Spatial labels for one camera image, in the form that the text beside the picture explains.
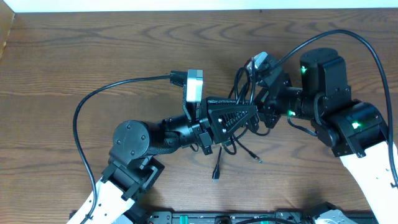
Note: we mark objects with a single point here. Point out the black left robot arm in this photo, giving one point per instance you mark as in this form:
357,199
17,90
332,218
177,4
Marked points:
133,169

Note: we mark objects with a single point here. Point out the wooden panel at left edge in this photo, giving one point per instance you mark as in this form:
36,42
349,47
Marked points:
7,16

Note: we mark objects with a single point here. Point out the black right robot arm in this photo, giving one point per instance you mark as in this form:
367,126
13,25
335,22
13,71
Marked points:
354,130

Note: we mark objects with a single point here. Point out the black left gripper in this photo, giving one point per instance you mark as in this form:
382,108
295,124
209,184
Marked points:
203,125

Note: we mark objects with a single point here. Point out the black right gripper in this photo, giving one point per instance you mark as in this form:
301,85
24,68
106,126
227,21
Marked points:
270,104

